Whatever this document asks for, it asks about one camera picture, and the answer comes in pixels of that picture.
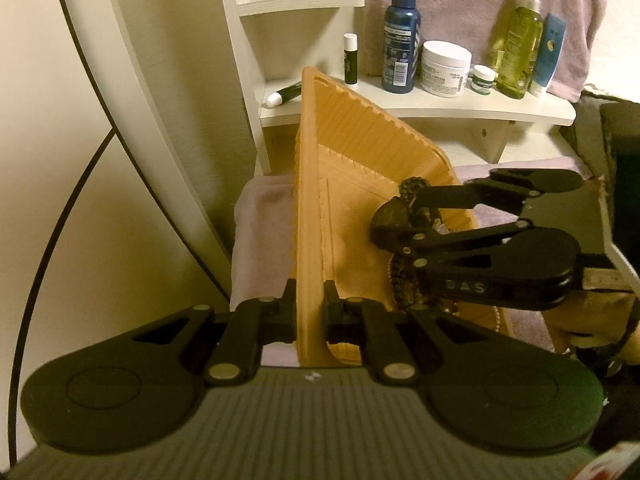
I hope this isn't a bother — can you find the dark green pen tube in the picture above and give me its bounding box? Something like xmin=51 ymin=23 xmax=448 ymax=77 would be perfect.
xmin=262 ymin=81 xmax=302 ymax=110

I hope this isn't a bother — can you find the black white lip balm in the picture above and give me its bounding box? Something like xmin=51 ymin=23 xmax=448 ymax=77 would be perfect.
xmin=343 ymin=32 xmax=358 ymax=86

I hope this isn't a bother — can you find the mauve towel on bed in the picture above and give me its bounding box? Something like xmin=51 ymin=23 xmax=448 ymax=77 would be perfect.
xmin=229 ymin=156 xmax=591 ymax=366

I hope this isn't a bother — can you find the orange plastic tray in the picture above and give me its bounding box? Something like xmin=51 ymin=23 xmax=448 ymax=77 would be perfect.
xmin=290 ymin=65 xmax=516 ymax=369

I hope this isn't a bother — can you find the blue white tube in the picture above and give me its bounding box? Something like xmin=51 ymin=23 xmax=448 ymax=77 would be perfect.
xmin=529 ymin=13 xmax=566 ymax=96

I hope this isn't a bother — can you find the silver face wristwatch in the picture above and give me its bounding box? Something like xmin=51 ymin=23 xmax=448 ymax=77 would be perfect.
xmin=370 ymin=197 xmax=446 ymax=243

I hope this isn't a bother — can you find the grey green pillow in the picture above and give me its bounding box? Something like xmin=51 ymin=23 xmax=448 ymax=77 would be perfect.
xmin=561 ymin=91 xmax=639 ymax=183

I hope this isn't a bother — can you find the white cream jar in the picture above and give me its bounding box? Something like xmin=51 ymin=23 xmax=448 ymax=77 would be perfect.
xmin=420 ymin=40 xmax=472 ymax=99

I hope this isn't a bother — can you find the dark bead necklace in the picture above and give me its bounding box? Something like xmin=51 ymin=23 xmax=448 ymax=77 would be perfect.
xmin=387 ymin=253 xmax=459 ymax=313

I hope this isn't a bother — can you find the blue spray bottle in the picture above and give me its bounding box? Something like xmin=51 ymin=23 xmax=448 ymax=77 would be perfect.
xmin=382 ymin=0 xmax=421 ymax=94

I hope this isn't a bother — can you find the small green white jar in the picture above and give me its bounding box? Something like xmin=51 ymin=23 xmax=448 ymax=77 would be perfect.
xmin=470 ymin=64 xmax=497 ymax=96

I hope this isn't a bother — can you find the green olive spray bottle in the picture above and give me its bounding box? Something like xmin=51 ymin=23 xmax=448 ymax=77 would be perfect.
xmin=497 ymin=0 xmax=544 ymax=100

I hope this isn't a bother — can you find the cream corner shelf unit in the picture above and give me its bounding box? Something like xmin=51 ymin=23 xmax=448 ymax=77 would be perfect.
xmin=222 ymin=0 xmax=576 ymax=174

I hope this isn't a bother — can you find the mauve hanging towel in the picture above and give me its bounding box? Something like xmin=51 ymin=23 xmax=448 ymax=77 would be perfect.
xmin=362 ymin=0 xmax=606 ymax=102

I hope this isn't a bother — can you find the brown bead bracelet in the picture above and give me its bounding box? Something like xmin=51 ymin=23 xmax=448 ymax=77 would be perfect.
xmin=398 ymin=174 xmax=433 ymax=212

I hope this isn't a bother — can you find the person right hand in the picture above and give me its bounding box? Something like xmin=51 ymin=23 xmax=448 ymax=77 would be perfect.
xmin=542 ymin=292 xmax=636 ymax=353

